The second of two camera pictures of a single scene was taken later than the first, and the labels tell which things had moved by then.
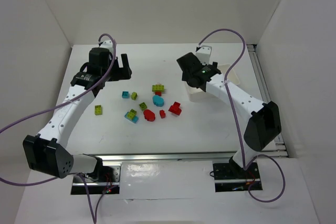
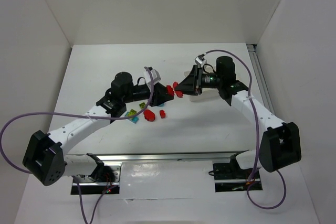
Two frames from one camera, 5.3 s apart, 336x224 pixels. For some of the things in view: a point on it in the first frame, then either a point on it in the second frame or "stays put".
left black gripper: (121, 71) -> (155, 94)
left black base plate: (105, 179) stays put
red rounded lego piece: (149, 115) stays put
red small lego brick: (162, 114) stays put
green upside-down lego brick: (143, 106) stays put
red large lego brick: (175, 108) -> (169, 90)
